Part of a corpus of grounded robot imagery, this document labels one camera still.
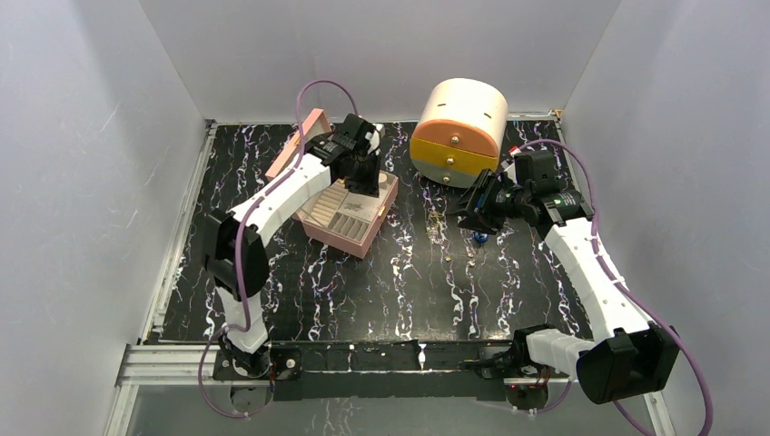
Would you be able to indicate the pink jewelry box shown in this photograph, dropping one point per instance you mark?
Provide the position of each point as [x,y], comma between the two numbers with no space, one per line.
[347,221]

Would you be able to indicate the blue stapler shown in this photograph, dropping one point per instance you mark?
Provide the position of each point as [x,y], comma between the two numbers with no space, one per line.
[480,237]

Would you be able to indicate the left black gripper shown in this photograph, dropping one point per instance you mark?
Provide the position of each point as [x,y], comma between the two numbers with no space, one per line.
[371,187]

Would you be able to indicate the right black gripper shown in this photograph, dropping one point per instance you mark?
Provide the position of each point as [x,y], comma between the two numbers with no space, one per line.
[482,220]

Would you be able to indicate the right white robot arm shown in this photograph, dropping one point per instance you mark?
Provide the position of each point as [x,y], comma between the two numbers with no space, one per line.
[629,354]

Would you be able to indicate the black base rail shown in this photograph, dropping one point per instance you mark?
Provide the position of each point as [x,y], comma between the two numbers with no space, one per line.
[484,370]

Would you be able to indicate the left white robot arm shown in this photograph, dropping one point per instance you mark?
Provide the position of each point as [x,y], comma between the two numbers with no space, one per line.
[235,241]

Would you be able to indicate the round three-drawer organizer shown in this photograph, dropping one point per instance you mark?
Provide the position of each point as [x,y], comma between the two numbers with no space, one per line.
[460,132]

